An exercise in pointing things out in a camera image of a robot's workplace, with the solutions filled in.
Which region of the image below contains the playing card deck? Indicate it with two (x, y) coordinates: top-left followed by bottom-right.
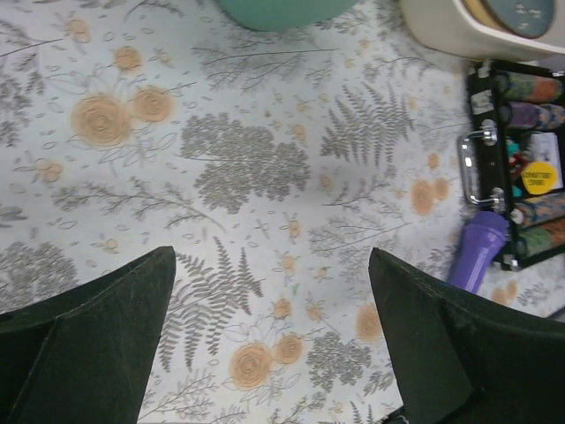
(527, 132), (561, 168)

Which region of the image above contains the purple grey chip stack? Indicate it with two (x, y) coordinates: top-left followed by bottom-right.
(499, 102), (564, 131)

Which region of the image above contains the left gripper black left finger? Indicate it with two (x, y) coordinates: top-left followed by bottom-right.
(1, 246), (176, 423)

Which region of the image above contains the red tan chip stack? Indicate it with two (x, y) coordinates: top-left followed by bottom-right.
(494, 72), (564, 103)

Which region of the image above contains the purple toy microphone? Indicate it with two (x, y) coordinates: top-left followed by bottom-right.
(447, 211), (509, 294)

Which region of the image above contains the blue glazed ceramic plate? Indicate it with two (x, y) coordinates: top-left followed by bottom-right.
(482, 0), (557, 39)

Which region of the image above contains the green trash bin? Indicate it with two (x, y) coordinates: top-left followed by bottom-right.
(218, 0), (357, 32)

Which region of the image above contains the white rectangular basin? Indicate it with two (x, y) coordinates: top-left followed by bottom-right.
(399, 1), (564, 62)

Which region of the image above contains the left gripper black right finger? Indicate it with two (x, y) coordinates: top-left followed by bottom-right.
(368, 249), (564, 423)

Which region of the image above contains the brown tan chip stack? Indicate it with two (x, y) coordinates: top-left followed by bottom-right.
(516, 219), (564, 257)

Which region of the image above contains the floral table mat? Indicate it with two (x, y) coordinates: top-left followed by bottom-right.
(0, 0), (565, 424)

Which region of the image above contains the blue orange chip stack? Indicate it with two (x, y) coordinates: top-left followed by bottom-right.
(510, 193), (564, 228)

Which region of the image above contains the black poker chip case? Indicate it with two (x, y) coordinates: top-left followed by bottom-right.
(457, 60), (564, 270)

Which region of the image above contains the yellow big blind button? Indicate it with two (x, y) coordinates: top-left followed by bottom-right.
(521, 161), (562, 196)

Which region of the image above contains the yellow plastic plate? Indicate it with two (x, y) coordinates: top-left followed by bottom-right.
(462, 0), (505, 31)

